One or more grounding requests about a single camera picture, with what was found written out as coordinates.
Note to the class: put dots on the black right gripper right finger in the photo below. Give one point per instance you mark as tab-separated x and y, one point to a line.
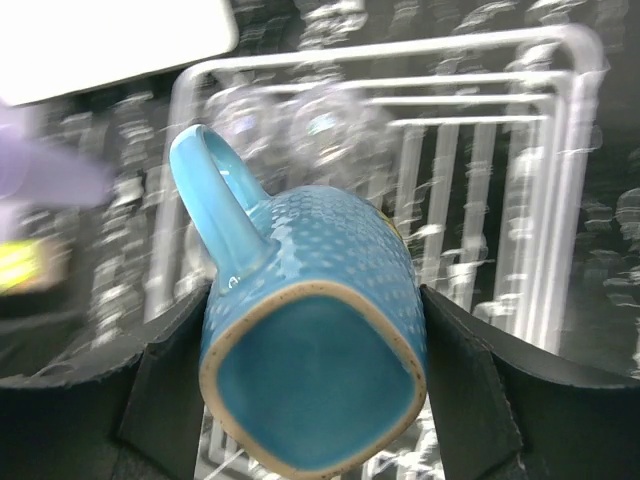
505	409

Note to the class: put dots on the teal floral ceramic mug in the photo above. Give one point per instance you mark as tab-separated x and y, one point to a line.
313	351

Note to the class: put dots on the white dry-erase board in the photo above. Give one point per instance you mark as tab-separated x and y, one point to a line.
52	48

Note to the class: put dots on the clear glass cup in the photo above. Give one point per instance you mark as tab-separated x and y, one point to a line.
338	137
253	121

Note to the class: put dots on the white wire dish rack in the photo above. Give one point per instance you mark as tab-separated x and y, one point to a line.
490	170

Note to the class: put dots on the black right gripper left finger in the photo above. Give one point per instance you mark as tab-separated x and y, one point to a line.
128	409

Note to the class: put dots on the lavender plastic cup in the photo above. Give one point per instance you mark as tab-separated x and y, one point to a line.
34	171

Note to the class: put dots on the green treehouse book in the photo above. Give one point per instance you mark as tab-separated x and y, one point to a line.
33	265

